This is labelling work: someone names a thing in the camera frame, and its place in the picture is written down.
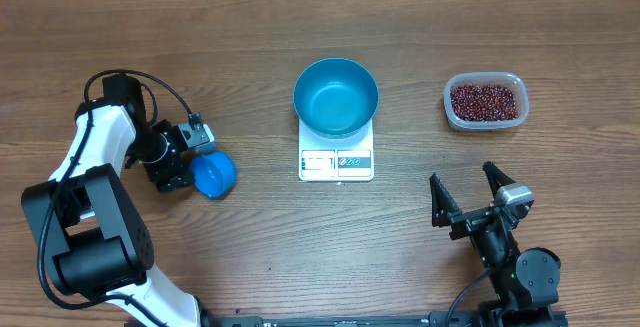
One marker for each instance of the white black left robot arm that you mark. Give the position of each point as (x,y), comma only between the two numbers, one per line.
(93,247)

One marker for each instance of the clear plastic bean container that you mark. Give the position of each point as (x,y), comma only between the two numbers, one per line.
(507,79)

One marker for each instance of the red adzuki beans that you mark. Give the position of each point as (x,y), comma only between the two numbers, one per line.
(483,103)

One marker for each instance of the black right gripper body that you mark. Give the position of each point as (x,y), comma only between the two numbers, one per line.
(469,222)

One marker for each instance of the blue plastic measuring scoop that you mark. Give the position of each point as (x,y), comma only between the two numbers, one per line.
(214,174)

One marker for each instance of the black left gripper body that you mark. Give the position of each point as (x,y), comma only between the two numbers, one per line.
(160,159)

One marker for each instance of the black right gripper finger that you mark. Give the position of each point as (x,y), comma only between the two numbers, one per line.
(495,177)
(444,207)

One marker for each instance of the teal plastic bowl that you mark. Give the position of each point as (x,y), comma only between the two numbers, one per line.
(335,97)

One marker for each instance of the white digital kitchen scale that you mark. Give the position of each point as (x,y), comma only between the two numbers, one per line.
(349,159)

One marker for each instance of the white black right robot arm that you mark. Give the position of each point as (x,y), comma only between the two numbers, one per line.
(525,282)

